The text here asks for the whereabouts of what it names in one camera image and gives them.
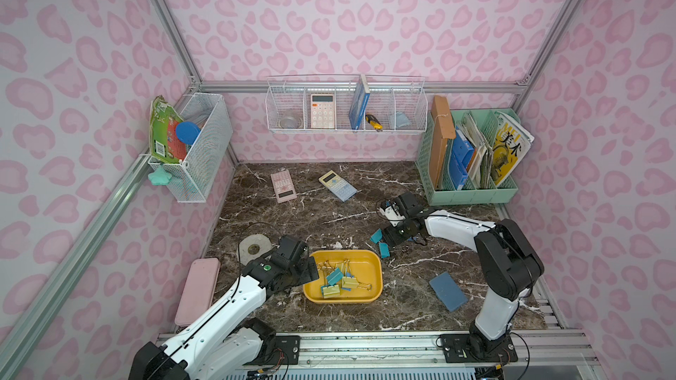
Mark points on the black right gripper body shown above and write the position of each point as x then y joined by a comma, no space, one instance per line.
391,237

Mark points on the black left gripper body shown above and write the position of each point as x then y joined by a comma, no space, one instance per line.
305,267

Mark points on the yellow-green binder clip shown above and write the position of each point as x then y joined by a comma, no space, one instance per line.
348,282

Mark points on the yellow plastic storage box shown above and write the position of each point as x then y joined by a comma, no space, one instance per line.
364,265

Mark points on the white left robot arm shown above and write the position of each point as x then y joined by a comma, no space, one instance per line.
206,327

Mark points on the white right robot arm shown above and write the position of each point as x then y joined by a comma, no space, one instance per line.
509,264

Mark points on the white tape roll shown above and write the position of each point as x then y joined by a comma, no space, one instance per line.
252,247

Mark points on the yellow blue calculator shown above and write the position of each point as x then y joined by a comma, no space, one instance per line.
338,186

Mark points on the pink calculator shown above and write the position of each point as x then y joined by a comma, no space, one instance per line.
284,188

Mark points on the green plastic file organizer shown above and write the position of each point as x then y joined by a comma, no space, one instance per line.
479,126

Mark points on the blue folder in organizer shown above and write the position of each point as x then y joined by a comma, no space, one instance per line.
461,155

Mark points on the brown clipboard in organizer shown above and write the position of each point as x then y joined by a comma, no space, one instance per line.
443,131

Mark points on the yellow black toy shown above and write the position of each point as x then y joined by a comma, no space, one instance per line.
373,121

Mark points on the pink pencil case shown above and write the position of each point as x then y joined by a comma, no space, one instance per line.
198,291

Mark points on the blue book in basket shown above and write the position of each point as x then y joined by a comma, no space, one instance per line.
359,103

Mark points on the yellow magazine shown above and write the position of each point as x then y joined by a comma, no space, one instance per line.
512,143

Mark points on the white orange calculator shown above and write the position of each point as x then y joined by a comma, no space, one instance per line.
323,111

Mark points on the mint star toy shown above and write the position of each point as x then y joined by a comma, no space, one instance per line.
159,176

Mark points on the blue round disc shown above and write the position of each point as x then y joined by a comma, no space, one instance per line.
187,132

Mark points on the green snack package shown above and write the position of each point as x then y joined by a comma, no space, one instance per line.
163,141

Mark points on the white wire side basket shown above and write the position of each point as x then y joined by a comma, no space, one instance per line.
193,178

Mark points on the white wire wall basket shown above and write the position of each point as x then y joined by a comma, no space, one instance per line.
399,103

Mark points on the metal base rail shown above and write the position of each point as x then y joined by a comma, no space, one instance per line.
533,354

